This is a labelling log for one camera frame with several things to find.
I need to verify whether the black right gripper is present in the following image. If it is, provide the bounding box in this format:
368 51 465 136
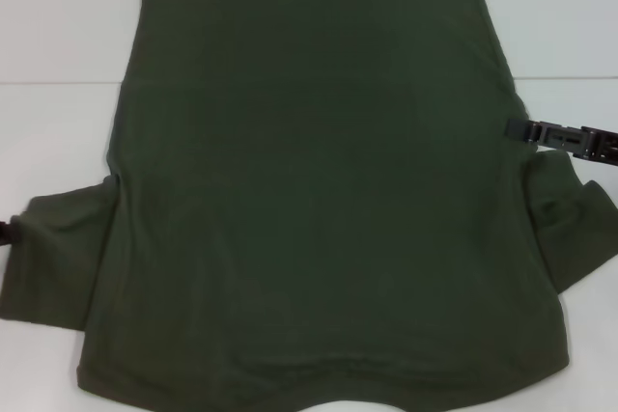
504 117 618 164

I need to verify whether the dark green t-shirt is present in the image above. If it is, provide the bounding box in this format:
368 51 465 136
0 0 618 409

